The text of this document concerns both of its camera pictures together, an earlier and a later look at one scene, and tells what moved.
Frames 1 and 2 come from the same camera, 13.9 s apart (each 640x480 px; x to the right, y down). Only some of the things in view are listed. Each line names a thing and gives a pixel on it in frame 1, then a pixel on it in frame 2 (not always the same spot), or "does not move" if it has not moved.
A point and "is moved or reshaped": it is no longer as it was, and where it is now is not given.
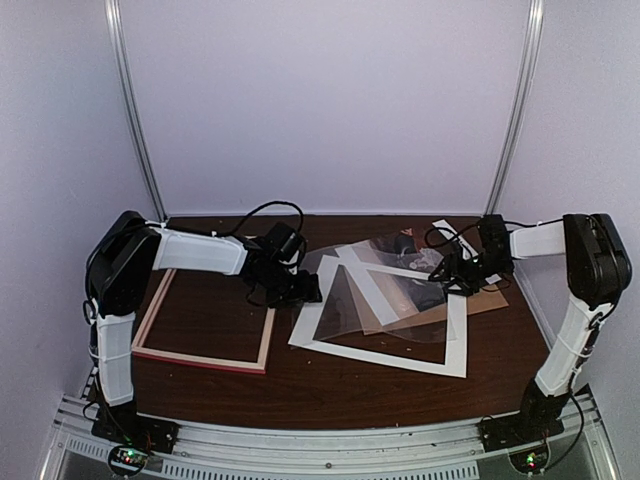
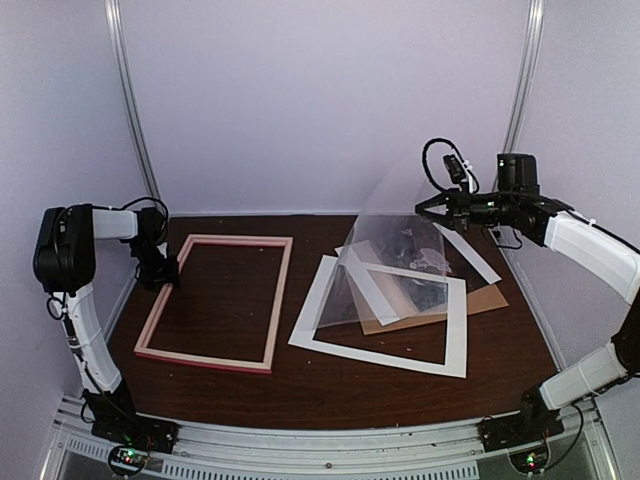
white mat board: [456, 346] does not move
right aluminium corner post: [520, 109] does not move
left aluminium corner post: [128, 101] does not move
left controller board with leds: [127, 460] does not move
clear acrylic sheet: [389, 287] is moved or reshaped
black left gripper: [306, 293] to [171, 275]
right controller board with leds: [531, 461] does not move
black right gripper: [453, 264] to [458, 214]
